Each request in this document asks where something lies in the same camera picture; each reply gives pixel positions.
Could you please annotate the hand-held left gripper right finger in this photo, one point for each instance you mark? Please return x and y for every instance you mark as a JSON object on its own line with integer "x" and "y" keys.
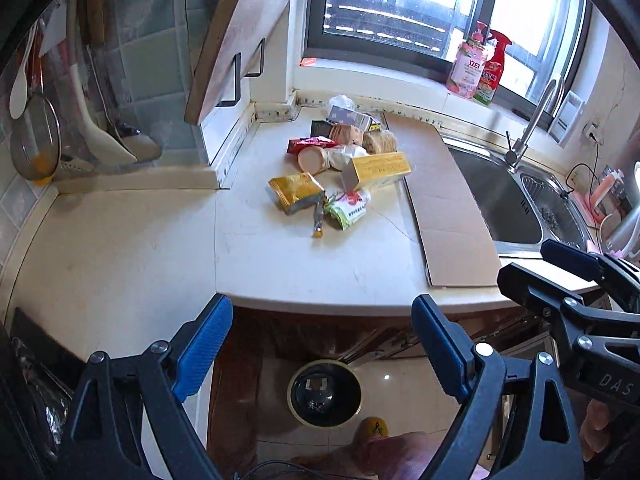
{"x": 440, "y": 350}

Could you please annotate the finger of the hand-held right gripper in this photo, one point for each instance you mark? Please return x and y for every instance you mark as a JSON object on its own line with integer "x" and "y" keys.
{"x": 530, "y": 287}
{"x": 570, "y": 258}

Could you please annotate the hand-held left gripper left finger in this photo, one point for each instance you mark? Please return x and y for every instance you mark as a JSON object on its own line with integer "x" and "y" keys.
{"x": 202, "y": 350}

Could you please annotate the round yellow-rimmed bin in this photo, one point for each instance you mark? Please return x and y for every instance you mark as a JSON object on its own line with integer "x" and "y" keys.
{"x": 325, "y": 395}

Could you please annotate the green white packet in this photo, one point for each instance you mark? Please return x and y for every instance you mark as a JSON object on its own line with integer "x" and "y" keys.
{"x": 345, "y": 210}

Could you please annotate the small stick sachet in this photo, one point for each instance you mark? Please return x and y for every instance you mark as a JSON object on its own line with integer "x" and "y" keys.
{"x": 318, "y": 222}

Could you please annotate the yellow snack packet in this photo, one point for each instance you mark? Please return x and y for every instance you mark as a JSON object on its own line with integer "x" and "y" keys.
{"x": 295, "y": 192}

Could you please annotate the long gold box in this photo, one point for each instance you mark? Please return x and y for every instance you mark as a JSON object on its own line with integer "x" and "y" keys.
{"x": 380, "y": 167}

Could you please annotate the brown noodle cake bag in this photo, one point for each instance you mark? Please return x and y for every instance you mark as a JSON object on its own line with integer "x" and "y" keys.
{"x": 380, "y": 141}

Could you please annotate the white tissue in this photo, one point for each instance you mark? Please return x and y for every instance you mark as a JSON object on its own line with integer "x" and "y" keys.
{"x": 345, "y": 156}

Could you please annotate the orange white paper cup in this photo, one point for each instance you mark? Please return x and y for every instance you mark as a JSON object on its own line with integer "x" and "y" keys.
{"x": 314, "y": 161}

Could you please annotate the red foil packet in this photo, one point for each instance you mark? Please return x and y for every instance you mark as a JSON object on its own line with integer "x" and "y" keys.
{"x": 305, "y": 145}

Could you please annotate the pink drink carton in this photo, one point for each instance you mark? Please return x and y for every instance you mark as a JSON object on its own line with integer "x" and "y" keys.
{"x": 347, "y": 135}

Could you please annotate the black yellow box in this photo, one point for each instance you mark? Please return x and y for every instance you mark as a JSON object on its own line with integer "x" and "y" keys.
{"x": 362, "y": 121}

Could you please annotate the dark drink carton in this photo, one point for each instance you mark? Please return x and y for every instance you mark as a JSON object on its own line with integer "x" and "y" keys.
{"x": 320, "y": 129}

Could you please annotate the clear plastic bag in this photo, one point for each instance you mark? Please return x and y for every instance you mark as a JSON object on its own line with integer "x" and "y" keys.
{"x": 341, "y": 105}

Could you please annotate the person's right hand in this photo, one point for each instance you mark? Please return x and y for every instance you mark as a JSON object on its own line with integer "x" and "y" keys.
{"x": 597, "y": 427}

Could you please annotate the pink tabletop stand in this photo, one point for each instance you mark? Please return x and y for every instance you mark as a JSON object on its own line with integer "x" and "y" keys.
{"x": 597, "y": 200}

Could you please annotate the white appliance with pink base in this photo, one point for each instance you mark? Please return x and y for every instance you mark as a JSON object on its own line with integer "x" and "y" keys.
{"x": 627, "y": 225}

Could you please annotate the stainless steel sink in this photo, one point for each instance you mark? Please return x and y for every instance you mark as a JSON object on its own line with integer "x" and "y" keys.
{"x": 490, "y": 195}

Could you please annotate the yellow slipper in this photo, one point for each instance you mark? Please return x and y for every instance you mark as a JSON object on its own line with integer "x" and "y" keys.
{"x": 374, "y": 429}

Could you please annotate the person's leg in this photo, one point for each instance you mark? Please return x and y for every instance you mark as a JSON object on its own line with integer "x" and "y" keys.
{"x": 395, "y": 455}

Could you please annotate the flat cardboard sheet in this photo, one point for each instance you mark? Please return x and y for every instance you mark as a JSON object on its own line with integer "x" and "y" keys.
{"x": 440, "y": 200}

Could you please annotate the steel kitchen faucet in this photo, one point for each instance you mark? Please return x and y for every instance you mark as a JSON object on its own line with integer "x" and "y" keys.
{"x": 535, "y": 115}

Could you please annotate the crumpled aluminium foil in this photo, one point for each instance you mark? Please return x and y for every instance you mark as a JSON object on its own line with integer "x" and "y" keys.
{"x": 40, "y": 400}

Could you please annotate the red spray bottle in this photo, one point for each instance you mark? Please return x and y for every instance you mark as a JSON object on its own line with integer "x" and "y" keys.
{"x": 492, "y": 75}

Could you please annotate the pink dish soap bottle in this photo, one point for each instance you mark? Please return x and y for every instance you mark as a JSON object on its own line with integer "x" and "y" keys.
{"x": 467, "y": 70}

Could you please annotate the white slotted utensil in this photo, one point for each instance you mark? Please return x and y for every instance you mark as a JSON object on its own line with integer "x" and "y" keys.
{"x": 72, "y": 167}

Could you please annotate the round mesh strainer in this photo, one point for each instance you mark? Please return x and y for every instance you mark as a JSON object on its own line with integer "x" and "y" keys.
{"x": 35, "y": 145}

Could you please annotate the dark framed window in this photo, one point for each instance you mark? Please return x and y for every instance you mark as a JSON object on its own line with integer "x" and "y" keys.
{"x": 400, "y": 0}

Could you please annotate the white rice spoon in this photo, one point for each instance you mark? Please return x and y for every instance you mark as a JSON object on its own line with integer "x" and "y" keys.
{"x": 20, "y": 95}

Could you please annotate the wooden cutting board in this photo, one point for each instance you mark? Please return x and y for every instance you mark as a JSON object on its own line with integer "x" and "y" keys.
{"x": 240, "y": 35}

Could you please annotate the white wall outlet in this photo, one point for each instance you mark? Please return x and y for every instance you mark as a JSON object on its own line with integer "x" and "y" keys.
{"x": 592, "y": 131}

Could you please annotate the black metal board bracket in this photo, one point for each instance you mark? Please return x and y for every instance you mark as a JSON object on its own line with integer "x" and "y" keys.
{"x": 235, "y": 90}

